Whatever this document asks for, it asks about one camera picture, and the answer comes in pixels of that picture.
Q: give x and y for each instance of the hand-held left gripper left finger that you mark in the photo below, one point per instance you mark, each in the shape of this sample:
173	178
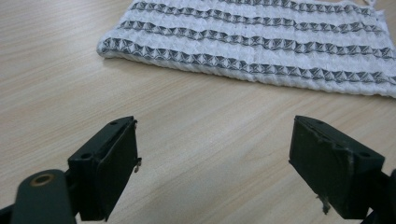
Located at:
106	174

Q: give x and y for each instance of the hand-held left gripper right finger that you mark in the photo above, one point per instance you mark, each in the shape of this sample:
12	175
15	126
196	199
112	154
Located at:
330	168

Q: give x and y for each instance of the white grey striped waffle towel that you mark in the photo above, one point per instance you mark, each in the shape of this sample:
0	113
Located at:
249	40

